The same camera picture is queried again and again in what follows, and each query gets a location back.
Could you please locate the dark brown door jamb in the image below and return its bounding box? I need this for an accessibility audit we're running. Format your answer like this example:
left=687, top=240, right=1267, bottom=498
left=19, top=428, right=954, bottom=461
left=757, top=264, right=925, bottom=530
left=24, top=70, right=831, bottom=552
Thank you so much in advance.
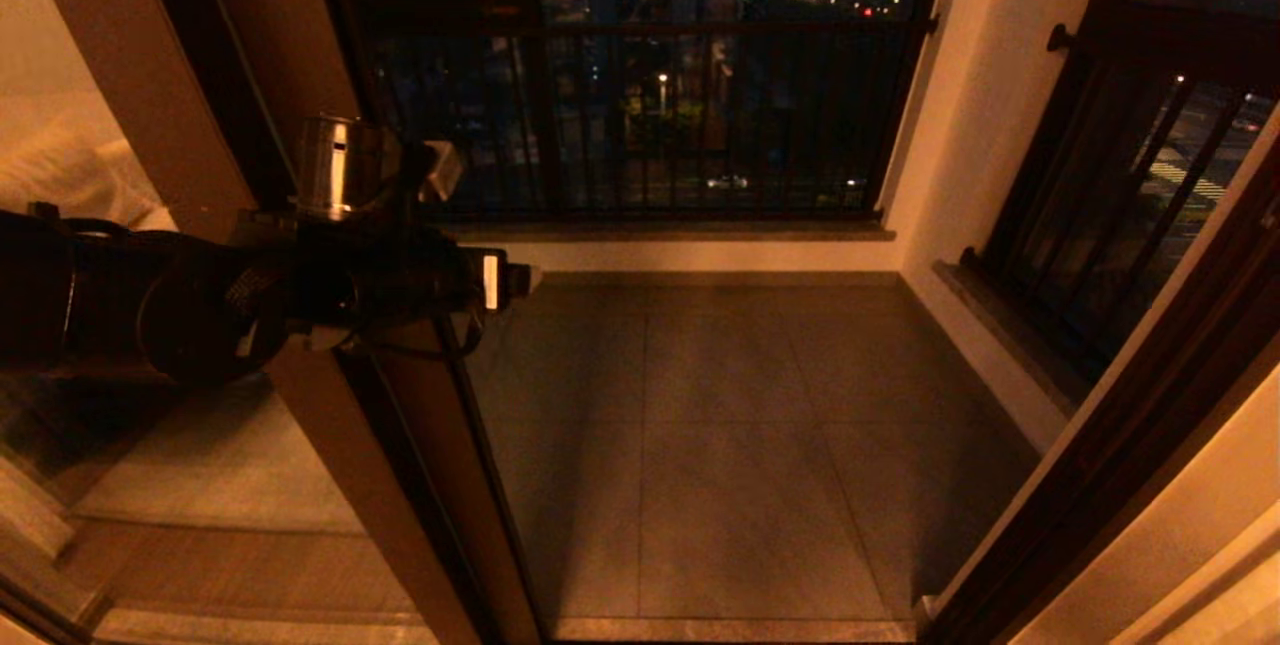
left=915, top=135, right=1280, bottom=645

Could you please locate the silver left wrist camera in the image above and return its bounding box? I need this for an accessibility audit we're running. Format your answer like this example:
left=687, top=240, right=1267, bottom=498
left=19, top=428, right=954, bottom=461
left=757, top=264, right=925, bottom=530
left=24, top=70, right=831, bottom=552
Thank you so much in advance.
left=415, top=140, right=466, bottom=204

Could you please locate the fixed glass door brown frame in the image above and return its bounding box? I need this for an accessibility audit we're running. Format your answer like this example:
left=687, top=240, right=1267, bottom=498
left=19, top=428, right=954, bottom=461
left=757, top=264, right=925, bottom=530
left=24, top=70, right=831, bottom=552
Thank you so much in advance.
left=0, top=0, right=481, bottom=645

